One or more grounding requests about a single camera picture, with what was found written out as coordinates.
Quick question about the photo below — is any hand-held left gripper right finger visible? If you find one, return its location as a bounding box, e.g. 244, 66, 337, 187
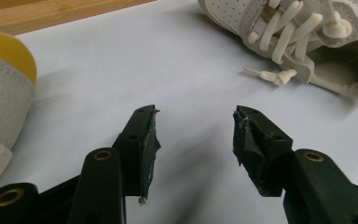
232, 105, 294, 198

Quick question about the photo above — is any white shoe with yellow insole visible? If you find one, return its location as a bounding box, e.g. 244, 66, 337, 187
198, 0, 358, 105
0, 28, 38, 200

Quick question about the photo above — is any wooden shoe rack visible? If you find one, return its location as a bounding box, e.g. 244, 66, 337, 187
0, 0, 157, 36

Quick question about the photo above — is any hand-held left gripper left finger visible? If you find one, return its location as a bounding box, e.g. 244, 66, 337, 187
111, 105, 162, 205

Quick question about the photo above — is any white paper sheet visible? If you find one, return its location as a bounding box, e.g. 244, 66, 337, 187
0, 0, 358, 224

